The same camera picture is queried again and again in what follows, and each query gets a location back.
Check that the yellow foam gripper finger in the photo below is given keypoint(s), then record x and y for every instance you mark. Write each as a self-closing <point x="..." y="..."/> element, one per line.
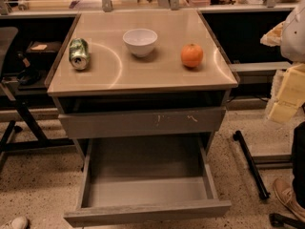
<point x="287" y="93"/>

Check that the grey drawer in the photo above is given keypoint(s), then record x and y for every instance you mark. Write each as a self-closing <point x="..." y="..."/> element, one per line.
<point x="134" y="123"/>
<point x="145" y="179"/>

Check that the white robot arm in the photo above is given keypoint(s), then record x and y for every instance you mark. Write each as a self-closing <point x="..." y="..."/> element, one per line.
<point x="292" y="44"/>

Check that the grey top drawer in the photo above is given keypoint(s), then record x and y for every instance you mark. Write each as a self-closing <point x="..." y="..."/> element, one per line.
<point x="134" y="123"/>

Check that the grey drawer cabinet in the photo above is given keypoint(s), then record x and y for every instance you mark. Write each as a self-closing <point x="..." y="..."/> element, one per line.
<point x="118" y="81"/>

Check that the tan shoe right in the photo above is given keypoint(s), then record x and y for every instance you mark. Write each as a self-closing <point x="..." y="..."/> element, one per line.
<point x="286" y="195"/>

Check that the orange fruit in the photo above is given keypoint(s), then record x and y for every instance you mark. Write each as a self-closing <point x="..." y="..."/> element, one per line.
<point x="191" y="55"/>

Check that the white bowl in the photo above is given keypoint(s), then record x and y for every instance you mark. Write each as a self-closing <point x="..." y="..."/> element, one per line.
<point x="140" y="42"/>

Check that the green soda can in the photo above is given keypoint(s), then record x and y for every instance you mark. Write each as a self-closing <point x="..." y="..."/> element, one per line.
<point x="79" y="56"/>

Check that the black box on shelf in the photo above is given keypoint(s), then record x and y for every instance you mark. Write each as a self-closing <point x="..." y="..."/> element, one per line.
<point x="42" y="54"/>

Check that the white shoe left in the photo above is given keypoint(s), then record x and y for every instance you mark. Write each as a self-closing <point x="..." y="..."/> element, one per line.
<point x="17" y="223"/>

